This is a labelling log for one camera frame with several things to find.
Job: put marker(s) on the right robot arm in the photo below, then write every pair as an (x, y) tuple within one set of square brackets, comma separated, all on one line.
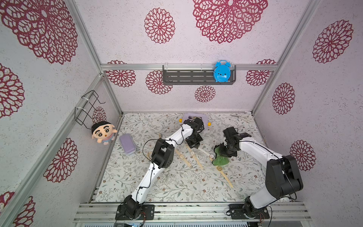
[(282, 176)]

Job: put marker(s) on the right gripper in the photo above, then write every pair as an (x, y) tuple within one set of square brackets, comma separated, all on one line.
[(224, 150)]

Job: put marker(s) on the purple pad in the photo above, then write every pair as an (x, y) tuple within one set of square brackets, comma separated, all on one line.
[(127, 144)]

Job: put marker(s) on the green cleaning cloth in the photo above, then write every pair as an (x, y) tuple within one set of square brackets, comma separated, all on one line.
[(218, 150)]

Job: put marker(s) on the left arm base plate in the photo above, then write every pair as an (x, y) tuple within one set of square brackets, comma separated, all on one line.
[(141, 212)]

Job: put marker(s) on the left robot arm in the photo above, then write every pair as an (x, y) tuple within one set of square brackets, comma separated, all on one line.
[(162, 157)]

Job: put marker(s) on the cartoon boy plush doll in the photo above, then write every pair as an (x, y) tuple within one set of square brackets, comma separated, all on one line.
[(104, 132)]

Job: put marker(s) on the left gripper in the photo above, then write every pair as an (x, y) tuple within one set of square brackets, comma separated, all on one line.
[(196, 145)]

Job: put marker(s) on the grey wall shelf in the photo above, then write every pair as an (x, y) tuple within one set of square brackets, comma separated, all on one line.
[(193, 77)]

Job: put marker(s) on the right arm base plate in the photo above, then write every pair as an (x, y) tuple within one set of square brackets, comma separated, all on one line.
[(241, 211)]

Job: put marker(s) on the blue alarm clock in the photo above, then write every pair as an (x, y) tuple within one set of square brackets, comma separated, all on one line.
[(222, 71)]

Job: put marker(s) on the black wire rack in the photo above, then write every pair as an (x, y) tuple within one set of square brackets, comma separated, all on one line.
[(82, 113)]

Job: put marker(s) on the beige watch long diagonal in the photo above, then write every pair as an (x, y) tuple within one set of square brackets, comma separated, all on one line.
[(183, 158)]

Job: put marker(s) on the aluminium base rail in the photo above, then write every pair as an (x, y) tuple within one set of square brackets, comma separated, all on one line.
[(193, 212)]

